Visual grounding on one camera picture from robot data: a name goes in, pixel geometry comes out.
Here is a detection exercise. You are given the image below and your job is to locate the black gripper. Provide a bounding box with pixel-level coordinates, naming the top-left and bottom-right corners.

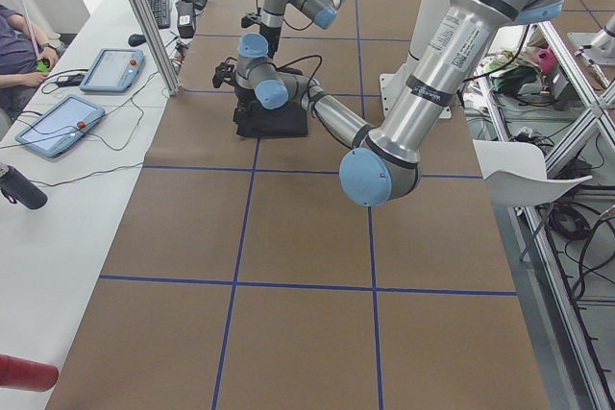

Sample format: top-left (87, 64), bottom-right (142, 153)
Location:
top-left (259, 23), bottom-right (282, 59)
top-left (234, 87), bottom-right (256, 117)

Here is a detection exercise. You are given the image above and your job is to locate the black graphic t-shirt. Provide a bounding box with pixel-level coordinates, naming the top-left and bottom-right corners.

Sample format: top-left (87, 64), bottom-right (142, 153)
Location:
top-left (234, 101), bottom-right (308, 138)

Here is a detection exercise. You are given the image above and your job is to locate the pile of clothes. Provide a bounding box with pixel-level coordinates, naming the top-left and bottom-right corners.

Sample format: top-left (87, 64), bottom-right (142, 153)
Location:
top-left (480, 47), bottom-right (548, 96)

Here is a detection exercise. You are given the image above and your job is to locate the black power brick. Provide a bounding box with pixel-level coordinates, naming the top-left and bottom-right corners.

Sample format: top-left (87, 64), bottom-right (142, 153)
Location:
top-left (175, 1), bottom-right (196, 38)

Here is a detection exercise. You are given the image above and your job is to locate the black keyboard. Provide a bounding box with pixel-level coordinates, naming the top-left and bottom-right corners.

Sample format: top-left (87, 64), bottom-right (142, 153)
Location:
top-left (146, 0), bottom-right (171, 29)

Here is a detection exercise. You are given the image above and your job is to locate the black computer mouse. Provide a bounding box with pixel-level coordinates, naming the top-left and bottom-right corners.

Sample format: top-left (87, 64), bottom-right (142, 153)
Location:
top-left (128, 34), bottom-right (146, 47)

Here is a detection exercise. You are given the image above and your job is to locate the far blue teach pendant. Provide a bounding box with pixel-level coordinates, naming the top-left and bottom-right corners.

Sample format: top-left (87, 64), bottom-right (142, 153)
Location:
top-left (79, 48), bottom-right (145, 93)

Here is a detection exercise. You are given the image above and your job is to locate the blue teach pendant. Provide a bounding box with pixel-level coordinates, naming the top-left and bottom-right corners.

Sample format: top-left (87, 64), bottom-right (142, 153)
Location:
top-left (79, 48), bottom-right (145, 93)
top-left (14, 95), bottom-right (106, 158)

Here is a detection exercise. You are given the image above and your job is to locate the near blue teach pendant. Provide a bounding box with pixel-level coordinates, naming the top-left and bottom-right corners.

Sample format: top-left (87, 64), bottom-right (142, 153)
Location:
top-left (14, 95), bottom-right (106, 158)

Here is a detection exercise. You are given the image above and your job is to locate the seated person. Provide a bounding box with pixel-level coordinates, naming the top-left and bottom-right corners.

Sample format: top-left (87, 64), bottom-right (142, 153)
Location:
top-left (1, 5), bottom-right (59, 122)

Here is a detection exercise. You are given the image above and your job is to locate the black water bottle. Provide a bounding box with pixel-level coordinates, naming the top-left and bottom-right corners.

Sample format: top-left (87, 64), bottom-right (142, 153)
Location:
top-left (1, 163), bottom-right (48, 209)

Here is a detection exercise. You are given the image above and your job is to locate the white plastic chair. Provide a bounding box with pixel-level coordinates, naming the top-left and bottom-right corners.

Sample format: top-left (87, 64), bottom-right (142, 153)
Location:
top-left (473, 139), bottom-right (593, 207)

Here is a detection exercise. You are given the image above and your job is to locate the red cylinder bottle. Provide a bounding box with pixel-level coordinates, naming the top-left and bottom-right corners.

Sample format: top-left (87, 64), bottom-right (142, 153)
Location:
top-left (1, 354), bottom-right (59, 392)

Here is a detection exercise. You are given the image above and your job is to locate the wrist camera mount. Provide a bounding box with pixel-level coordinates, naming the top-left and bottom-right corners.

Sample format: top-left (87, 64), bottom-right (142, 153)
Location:
top-left (240, 12), bottom-right (261, 29)
top-left (212, 61), bottom-right (236, 88)

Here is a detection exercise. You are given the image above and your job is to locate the left braided black cable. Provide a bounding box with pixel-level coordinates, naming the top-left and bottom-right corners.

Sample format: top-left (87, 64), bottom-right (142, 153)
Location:
top-left (273, 54), bottom-right (323, 94)

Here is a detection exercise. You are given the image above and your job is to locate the aluminium frame post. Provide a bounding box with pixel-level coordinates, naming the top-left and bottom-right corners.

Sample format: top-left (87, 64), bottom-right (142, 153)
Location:
top-left (128, 0), bottom-right (180, 96)

